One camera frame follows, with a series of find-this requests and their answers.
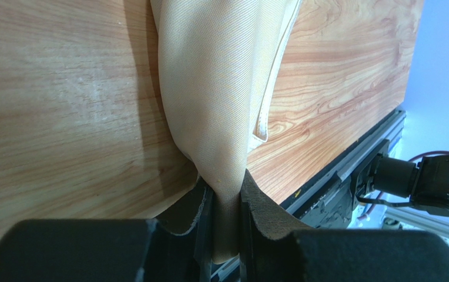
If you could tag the beige cloth napkin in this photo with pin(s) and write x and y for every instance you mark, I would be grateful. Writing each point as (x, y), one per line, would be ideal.
(218, 62)

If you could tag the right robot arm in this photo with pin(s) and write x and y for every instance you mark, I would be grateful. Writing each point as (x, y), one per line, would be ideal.
(381, 179)

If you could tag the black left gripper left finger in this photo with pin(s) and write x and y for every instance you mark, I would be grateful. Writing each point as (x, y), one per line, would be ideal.
(173, 246)

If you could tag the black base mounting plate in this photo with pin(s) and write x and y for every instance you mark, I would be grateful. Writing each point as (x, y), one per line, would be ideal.
(325, 201)

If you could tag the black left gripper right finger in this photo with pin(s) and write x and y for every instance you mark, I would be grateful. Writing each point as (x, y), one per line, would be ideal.
(275, 246)

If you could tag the aluminium frame rail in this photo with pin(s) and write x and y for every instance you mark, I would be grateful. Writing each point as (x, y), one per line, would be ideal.
(309, 239)

